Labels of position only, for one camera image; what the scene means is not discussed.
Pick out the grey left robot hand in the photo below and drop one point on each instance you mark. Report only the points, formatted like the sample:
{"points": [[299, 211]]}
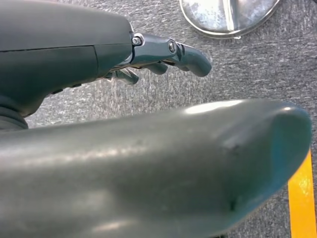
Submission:
{"points": [[62, 49]]}

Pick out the yellow floor tape square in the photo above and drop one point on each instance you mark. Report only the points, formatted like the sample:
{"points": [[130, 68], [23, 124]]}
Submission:
{"points": [[300, 203]]}

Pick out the chrome belt stanchion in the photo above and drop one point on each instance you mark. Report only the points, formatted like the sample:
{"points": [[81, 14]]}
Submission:
{"points": [[223, 16]]}

